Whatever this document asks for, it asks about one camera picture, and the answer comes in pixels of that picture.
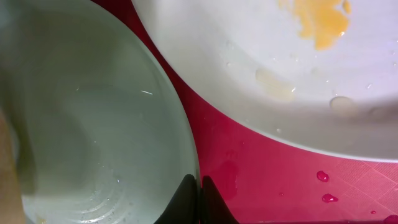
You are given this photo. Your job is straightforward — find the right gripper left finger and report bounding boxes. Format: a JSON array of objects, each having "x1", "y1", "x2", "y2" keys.
[{"x1": 154, "y1": 174, "x2": 198, "y2": 224}]

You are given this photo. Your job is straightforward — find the light green plate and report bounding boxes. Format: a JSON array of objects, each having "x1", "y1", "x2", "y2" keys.
[{"x1": 1, "y1": 1, "x2": 198, "y2": 224}]

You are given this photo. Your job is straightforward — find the white plate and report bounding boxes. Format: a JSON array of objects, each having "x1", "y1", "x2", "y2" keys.
[{"x1": 133, "y1": 0, "x2": 397, "y2": 162}]

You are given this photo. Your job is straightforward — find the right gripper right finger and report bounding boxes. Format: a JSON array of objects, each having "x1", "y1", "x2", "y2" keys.
[{"x1": 200, "y1": 175, "x2": 239, "y2": 224}]

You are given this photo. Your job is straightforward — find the red plastic tray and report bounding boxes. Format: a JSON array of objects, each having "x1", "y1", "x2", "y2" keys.
[{"x1": 96, "y1": 0, "x2": 397, "y2": 223}]

